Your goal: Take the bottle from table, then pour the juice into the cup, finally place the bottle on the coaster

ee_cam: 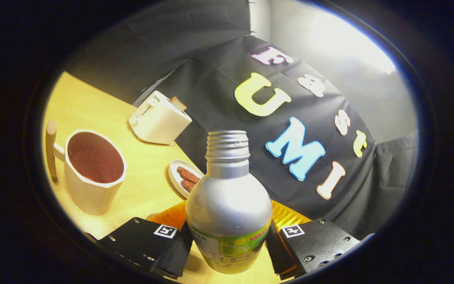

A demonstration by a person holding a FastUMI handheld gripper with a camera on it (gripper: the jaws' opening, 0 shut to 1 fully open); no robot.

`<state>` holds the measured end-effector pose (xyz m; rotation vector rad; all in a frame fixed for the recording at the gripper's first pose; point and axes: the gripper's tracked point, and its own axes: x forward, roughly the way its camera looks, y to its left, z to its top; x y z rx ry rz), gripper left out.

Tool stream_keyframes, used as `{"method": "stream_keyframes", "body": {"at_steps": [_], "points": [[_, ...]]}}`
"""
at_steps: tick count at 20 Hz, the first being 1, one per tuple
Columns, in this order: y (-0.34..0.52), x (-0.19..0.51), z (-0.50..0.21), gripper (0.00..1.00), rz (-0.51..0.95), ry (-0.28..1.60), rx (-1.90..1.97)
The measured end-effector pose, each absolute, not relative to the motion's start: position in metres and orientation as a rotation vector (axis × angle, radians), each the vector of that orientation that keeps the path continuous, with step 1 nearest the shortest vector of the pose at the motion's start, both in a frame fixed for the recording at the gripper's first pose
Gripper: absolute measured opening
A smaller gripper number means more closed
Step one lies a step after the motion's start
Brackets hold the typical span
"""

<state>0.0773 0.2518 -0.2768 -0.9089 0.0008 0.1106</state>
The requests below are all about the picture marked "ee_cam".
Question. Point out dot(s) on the white oval plate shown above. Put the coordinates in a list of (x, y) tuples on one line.
[(175, 177)]

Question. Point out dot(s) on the red sausage slice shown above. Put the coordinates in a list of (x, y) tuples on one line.
[(187, 173), (187, 185)]

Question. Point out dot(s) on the white toaster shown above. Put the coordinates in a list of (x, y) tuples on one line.
[(160, 124)]

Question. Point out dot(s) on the toast slice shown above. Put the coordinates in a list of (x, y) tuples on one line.
[(178, 103)]

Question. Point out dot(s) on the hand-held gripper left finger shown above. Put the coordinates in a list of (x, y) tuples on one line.
[(144, 244)]

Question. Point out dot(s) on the silver bottle with green label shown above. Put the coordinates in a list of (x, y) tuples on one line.
[(227, 205)]

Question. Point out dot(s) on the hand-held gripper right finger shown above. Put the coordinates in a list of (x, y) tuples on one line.
[(317, 246)]

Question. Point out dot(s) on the black backdrop cloth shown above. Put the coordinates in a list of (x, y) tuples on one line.
[(219, 67)]

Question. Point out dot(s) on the wooden table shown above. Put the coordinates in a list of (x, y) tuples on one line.
[(148, 185)]

